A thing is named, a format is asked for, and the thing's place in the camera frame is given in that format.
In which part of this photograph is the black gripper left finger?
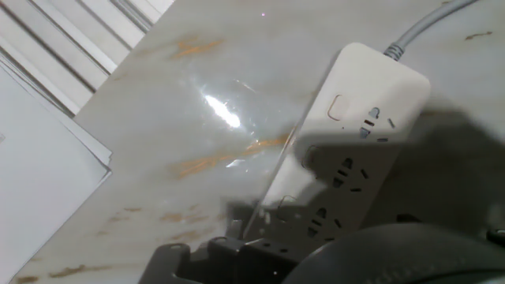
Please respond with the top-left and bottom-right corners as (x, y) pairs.
(137, 219), (313, 284)

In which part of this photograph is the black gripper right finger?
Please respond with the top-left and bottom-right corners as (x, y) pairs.
(396, 214), (505, 249)

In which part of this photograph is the white four-socket power strip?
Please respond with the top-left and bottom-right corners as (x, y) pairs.
(243, 42), (432, 254)

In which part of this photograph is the clear plastic film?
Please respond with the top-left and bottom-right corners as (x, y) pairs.
(173, 70), (301, 238)

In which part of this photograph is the white printed paper sheet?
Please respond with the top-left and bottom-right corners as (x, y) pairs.
(0, 62), (114, 284)

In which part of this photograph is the grey power strip cable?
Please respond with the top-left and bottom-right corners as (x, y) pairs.
(383, 0), (481, 62)

